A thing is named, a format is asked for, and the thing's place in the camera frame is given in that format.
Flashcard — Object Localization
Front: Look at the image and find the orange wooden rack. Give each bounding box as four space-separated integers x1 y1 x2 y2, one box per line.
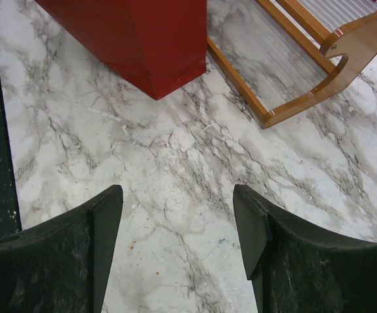
207 1 377 128

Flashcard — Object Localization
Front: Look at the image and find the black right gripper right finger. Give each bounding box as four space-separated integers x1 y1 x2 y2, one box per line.
233 185 377 312

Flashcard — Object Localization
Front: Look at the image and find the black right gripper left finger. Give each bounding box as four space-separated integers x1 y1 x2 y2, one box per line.
0 185 123 312

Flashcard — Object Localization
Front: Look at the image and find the brown red paper bag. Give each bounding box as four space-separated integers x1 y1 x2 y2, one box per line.
38 0 207 100

